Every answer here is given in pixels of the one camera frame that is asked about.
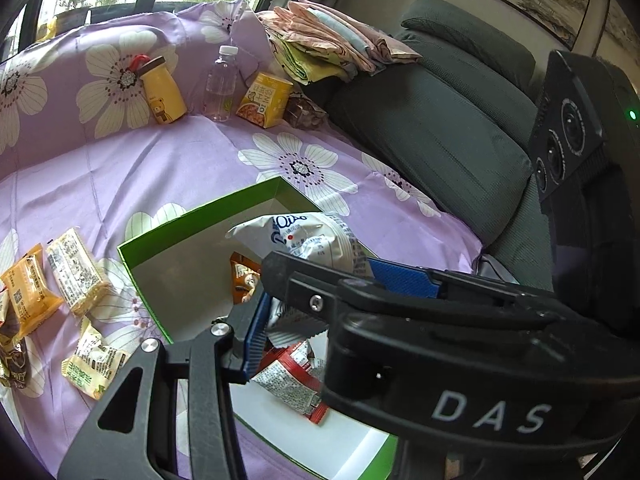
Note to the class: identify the orange-yellow snack packet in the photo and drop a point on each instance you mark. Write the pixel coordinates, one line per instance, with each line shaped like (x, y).
(27, 285)

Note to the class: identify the green cardboard box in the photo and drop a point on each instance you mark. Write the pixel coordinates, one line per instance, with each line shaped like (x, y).
(185, 270)

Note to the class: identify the yellow bear bottle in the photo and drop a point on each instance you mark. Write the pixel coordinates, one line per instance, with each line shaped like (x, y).
(162, 95)

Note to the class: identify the gold snack packet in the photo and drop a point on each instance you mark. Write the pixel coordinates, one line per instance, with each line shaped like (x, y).
(12, 355)

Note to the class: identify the red snack packet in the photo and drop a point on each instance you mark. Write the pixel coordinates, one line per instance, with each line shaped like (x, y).
(282, 380)

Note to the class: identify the yellow carton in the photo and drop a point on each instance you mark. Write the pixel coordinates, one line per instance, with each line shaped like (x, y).
(262, 97)

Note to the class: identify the stack of folded cloths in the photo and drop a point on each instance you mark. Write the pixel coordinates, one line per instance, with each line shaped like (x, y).
(325, 35)

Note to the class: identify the pale cracker packet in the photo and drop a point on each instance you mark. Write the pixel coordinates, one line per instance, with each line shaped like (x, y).
(75, 275)

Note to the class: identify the clear water bottle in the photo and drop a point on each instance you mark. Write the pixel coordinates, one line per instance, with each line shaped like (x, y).
(220, 85)

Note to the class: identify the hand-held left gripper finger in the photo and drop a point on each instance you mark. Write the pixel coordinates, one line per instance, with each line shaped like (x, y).
(252, 340)

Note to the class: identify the clear plastic snack bag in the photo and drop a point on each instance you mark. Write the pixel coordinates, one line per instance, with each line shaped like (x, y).
(305, 115)

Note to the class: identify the small orange snack packet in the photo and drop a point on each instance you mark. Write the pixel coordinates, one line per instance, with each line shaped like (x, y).
(242, 280)

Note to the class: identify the pale green-label snack packet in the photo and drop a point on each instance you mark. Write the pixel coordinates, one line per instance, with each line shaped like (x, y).
(92, 362)

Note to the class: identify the grey sofa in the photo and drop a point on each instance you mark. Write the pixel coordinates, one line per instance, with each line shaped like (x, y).
(425, 135)

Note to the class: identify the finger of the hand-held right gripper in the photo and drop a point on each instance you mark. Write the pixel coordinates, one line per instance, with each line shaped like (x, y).
(310, 285)
(400, 275)

